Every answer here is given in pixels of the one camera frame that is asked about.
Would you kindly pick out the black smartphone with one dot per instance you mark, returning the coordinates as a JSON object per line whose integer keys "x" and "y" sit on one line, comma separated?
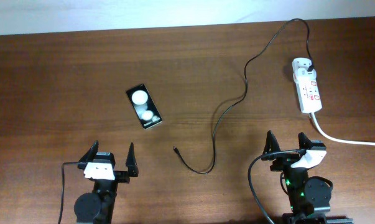
{"x": 144, "y": 106}

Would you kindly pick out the white power strip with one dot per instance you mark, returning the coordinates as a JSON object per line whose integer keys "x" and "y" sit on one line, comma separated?
{"x": 309, "y": 97}

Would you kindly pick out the white USB charger plug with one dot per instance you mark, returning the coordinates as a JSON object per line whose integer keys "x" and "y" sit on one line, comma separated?
{"x": 303, "y": 70}

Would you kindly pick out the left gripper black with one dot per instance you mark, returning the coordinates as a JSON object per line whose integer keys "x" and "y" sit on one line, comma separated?
{"x": 132, "y": 167}

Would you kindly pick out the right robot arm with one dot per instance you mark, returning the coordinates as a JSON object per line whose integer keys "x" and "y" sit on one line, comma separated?
{"x": 309, "y": 197}

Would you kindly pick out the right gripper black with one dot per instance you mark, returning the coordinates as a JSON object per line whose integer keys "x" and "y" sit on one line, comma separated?
{"x": 285, "y": 159}

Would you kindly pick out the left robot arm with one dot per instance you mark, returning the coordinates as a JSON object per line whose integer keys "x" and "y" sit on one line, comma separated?
{"x": 97, "y": 206}

